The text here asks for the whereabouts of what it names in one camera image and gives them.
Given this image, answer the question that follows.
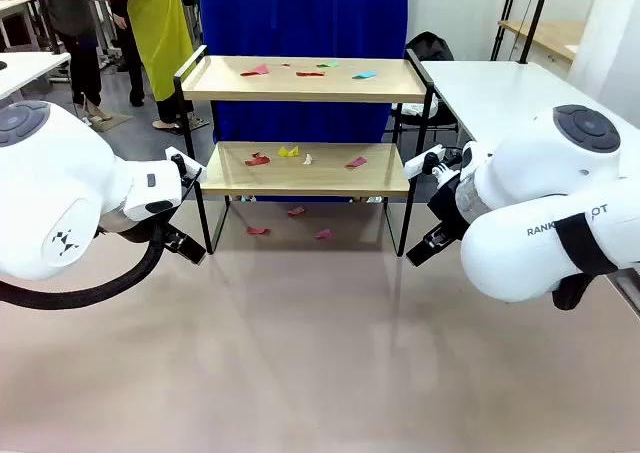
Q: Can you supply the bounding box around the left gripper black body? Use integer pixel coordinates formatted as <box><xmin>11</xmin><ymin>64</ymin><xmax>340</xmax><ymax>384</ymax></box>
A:
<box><xmin>160</xmin><ymin>221</ymin><xmax>189</xmax><ymax>253</ymax></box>

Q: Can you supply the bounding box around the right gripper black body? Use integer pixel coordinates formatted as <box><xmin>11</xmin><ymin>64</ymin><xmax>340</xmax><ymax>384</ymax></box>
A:
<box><xmin>427</xmin><ymin>170</ymin><xmax>471</xmax><ymax>237</ymax></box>

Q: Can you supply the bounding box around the two-tier wooden metal shelf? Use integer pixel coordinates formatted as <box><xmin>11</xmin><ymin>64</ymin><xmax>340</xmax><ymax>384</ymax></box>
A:
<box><xmin>173</xmin><ymin>44</ymin><xmax>435</xmax><ymax>258</ymax></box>

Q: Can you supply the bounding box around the white plastic bag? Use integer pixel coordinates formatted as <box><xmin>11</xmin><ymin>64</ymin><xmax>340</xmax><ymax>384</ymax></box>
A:
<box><xmin>405</xmin><ymin>95</ymin><xmax>440</xmax><ymax>120</ymax></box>

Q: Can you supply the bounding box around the large white side table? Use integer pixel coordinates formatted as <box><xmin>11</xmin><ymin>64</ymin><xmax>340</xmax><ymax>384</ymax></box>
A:
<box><xmin>417</xmin><ymin>60</ymin><xmax>634</xmax><ymax>147</ymax></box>

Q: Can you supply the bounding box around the brown floor mat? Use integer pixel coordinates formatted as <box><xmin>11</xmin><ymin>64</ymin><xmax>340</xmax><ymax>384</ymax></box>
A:
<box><xmin>83</xmin><ymin>110</ymin><xmax>135</xmax><ymax>133</ymax></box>

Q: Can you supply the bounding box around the black chair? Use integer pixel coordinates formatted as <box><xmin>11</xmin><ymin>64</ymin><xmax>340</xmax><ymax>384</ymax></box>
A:
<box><xmin>392</xmin><ymin>31</ymin><xmax>459</xmax><ymax>144</ymax></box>

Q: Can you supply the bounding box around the black tripod stand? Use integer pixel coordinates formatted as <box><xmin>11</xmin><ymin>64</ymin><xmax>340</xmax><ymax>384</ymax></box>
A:
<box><xmin>518</xmin><ymin>0</ymin><xmax>554</xmax><ymax>65</ymax></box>
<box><xmin>489</xmin><ymin>0</ymin><xmax>522</xmax><ymax>62</ymax></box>

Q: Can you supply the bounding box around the person in black clothes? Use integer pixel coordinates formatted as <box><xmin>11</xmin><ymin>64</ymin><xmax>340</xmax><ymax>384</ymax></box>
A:
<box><xmin>32</xmin><ymin>0</ymin><xmax>114</xmax><ymax>124</ymax></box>

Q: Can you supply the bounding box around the background wooden table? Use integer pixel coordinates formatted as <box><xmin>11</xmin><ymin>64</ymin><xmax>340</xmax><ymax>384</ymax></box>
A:
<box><xmin>498</xmin><ymin>20</ymin><xmax>586</xmax><ymax>65</ymax></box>

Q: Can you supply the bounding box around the person in yellow apron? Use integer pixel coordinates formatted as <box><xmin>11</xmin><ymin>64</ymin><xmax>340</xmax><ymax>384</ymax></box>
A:
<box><xmin>92</xmin><ymin>0</ymin><xmax>209</xmax><ymax>135</ymax></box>

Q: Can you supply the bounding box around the small white side table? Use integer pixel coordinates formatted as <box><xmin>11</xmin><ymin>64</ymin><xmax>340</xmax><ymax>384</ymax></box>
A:
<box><xmin>0</xmin><ymin>51</ymin><xmax>72</xmax><ymax>102</ymax></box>

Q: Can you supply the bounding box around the blue curtain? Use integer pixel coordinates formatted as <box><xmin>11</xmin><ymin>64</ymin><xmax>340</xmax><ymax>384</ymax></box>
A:
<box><xmin>198</xmin><ymin>0</ymin><xmax>411</xmax><ymax>204</ymax></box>

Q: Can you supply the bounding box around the background white desk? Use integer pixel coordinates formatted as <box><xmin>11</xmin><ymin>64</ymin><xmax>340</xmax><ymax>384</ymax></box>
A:
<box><xmin>0</xmin><ymin>0</ymin><xmax>42</xmax><ymax>50</ymax></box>

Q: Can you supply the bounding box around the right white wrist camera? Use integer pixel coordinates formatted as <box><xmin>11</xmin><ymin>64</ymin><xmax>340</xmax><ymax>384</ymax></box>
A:
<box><xmin>402</xmin><ymin>144</ymin><xmax>448</xmax><ymax>179</ymax></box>

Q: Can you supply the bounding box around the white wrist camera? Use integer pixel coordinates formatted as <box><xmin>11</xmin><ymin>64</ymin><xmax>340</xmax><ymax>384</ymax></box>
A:
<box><xmin>164</xmin><ymin>145</ymin><xmax>207</xmax><ymax>181</ymax></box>
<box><xmin>402</xmin><ymin>144</ymin><xmax>448</xmax><ymax>179</ymax></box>

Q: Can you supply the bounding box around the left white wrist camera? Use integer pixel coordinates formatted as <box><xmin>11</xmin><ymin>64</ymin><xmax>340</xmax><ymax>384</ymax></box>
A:
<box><xmin>164</xmin><ymin>145</ymin><xmax>207</xmax><ymax>181</ymax></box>

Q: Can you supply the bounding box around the black velcro strap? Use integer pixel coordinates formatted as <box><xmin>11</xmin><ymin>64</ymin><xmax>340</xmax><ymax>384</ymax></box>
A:
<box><xmin>553</xmin><ymin>211</ymin><xmax>620</xmax><ymax>277</ymax></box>

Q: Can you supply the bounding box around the white metal frame rail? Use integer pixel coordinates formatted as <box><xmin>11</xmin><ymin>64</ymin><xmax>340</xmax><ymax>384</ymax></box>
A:
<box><xmin>607</xmin><ymin>266</ymin><xmax>640</xmax><ymax>320</ymax></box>

